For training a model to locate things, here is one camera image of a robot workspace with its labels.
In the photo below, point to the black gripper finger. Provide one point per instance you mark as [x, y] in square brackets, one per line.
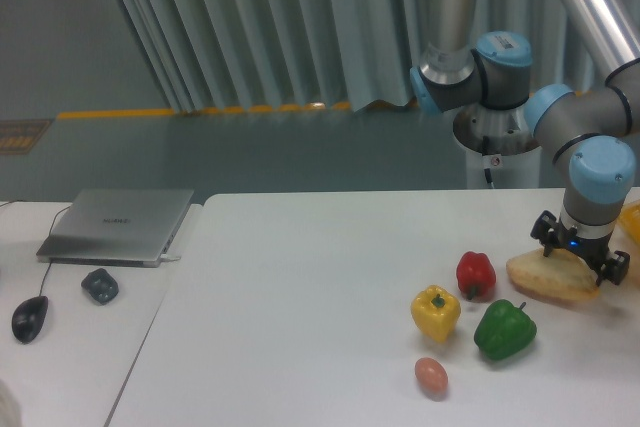
[544, 231]
[614, 268]

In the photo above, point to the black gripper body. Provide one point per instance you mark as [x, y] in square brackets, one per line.
[590, 243]

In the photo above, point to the triangular toasted bread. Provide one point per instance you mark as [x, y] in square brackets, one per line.
[560, 277]

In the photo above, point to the green bell pepper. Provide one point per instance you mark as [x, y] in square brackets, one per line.
[504, 330]

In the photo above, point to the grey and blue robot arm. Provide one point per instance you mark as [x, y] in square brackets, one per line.
[488, 83]

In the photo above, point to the yellow basket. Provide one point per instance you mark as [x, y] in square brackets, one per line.
[629, 220]

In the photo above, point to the red bell pepper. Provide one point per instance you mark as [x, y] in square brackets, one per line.
[475, 275]

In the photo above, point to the yellow bell pepper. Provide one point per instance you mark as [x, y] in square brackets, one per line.
[435, 313]

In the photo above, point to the brown egg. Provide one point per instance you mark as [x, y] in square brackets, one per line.
[431, 375]

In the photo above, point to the grey pleated curtain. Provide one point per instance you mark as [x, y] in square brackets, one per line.
[245, 54]

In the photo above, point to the silver laptop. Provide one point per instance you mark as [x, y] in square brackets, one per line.
[117, 227]

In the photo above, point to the small black plastic part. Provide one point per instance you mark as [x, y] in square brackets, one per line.
[100, 286]

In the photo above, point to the black computer mouse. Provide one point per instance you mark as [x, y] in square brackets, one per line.
[28, 318]

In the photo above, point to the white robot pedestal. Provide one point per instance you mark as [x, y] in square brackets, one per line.
[492, 157]

